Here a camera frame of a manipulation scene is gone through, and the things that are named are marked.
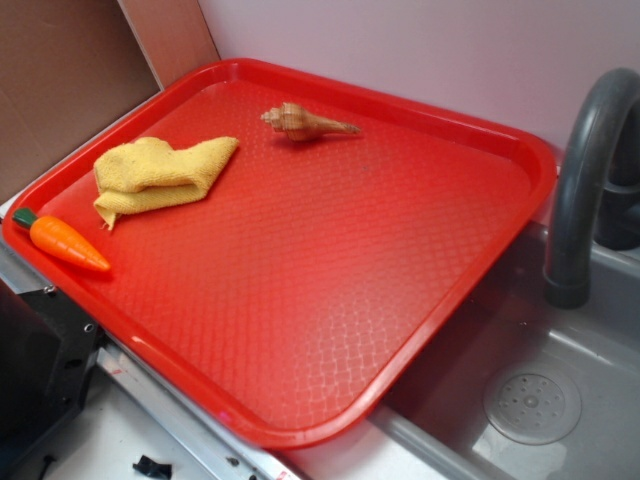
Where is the red plastic tray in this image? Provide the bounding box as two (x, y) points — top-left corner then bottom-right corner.
(2, 59), (557, 450)

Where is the silver metal rail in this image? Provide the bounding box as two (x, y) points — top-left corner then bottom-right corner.
(1, 243), (297, 479)

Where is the brown cardboard panel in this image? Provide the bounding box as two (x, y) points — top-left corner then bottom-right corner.
(1, 1), (219, 201)

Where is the orange toy carrot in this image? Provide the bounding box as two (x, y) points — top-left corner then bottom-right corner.
(12, 208), (111, 272)

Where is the yellow folded cloth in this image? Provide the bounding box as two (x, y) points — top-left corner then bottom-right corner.
(93, 136), (239, 229)

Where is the grey plastic sink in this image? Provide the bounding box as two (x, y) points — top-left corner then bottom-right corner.
(367, 144), (640, 480)

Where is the black tape scrap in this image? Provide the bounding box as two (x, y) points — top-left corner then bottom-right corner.
(132, 455), (173, 480)

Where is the brown spiral seashell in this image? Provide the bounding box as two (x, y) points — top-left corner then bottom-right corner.
(260, 102), (361, 142)

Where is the grey curved faucet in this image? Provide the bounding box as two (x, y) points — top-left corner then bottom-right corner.
(543, 68), (639, 309)

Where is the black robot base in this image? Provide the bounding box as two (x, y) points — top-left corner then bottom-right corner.
(1, 284), (102, 479)

